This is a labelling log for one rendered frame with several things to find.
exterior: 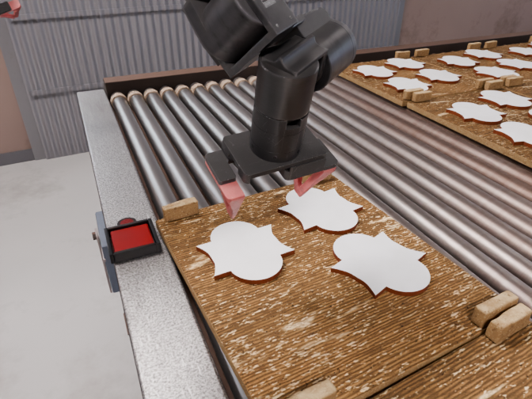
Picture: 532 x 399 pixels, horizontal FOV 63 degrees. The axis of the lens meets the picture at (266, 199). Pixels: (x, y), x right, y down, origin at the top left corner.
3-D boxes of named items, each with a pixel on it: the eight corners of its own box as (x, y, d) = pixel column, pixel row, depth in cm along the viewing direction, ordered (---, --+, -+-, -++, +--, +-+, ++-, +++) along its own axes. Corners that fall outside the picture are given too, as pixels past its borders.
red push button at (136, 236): (115, 260, 66) (114, 252, 65) (111, 237, 70) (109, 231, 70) (155, 249, 68) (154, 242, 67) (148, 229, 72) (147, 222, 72)
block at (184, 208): (165, 223, 70) (163, 209, 69) (162, 218, 72) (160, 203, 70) (199, 214, 73) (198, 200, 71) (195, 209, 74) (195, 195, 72)
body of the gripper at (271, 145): (325, 165, 49) (340, 112, 44) (245, 188, 46) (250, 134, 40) (297, 130, 53) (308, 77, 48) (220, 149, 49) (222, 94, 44)
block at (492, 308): (480, 331, 51) (487, 314, 50) (468, 321, 53) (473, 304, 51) (514, 313, 54) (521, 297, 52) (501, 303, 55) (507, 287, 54)
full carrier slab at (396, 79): (401, 107, 122) (404, 91, 120) (328, 70, 154) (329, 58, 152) (494, 92, 134) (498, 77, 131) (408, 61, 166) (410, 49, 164)
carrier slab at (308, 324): (275, 450, 41) (275, 440, 40) (156, 228, 72) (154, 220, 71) (517, 320, 55) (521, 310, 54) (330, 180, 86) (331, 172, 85)
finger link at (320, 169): (325, 207, 56) (343, 153, 49) (277, 223, 53) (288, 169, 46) (299, 172, 60) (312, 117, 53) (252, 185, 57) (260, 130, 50)
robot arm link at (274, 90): (247, 50, 39) (301, 75, 37) (288, 24, 43) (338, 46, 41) (241, 112, 44) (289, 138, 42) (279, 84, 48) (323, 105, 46)
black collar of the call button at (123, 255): (111, 264, 65) (109, 255, 64) (105, 237, 71) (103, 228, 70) (161, 251, 67) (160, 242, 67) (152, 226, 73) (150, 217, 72)
